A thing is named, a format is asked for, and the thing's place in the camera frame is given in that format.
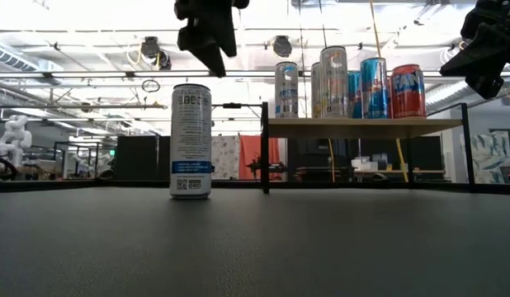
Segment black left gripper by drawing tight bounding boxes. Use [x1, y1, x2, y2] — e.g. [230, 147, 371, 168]
[174, 0, 250, 78]

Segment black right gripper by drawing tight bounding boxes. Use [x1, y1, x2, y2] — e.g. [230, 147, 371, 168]
[439, 0, 510, 101]

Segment Celsius Arctic Vibe can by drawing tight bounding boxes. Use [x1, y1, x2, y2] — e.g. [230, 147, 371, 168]
[273, 61, 300, 120]

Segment white Celsius can blue band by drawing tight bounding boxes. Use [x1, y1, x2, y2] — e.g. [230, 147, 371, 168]
[169, 83, 215, 200]

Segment silver-lid can blue tab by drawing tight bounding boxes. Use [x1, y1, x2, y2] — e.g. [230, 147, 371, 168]
[360, 57, 390, 120]

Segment grey slim can black lid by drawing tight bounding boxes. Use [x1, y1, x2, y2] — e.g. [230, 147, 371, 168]
[319, 45, 349, 120]

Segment leaf-patterned cloth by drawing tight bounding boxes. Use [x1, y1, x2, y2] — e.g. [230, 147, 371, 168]
[471, 130, 510, 185]

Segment long ceiling light strip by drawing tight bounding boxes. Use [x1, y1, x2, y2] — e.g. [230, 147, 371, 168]
[0, 69, 510, 80]

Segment white floral cloth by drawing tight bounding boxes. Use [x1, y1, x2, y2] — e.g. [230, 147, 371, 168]
[210, 134, 241, 181]

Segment orange cloth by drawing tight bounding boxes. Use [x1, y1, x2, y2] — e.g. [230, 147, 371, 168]
[238, 134, 281, 182]

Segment black partition panel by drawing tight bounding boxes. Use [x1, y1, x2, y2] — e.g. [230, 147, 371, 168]
[116, 134, 172, 182]

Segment white boxes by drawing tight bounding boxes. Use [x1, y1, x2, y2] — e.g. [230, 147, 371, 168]
[352, 153, 389, 172]

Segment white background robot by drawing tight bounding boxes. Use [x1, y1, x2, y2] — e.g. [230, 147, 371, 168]
[71, 153, 95, 177]
[0, 114, 33, 181]

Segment black ceiling cable reel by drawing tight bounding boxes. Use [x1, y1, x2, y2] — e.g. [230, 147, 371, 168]
[272, 35, 294, 59]
[139, 35, 172, 71]

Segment black background rig frame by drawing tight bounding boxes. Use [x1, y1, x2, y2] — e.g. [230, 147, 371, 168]
[210, 101, 264, 182]

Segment wooden shelf black frame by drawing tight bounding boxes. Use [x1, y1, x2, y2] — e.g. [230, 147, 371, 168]
[261, 101, 475, 196]

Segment black table frame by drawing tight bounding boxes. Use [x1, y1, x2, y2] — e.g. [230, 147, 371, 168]
[0, 179, 510, 196]

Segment black background cage frame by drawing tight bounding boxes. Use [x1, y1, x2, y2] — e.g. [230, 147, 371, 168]
[52, 141, 118, 181]

